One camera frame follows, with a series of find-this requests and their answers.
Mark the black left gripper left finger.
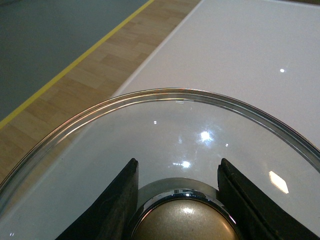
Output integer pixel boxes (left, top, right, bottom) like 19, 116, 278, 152
57, 158, 139, 240

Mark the glass pot lid gold knob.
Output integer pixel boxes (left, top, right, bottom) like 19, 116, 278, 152
0, 88, 320, 240

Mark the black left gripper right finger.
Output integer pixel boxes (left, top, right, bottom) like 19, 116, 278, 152
217, 158, 320, 240

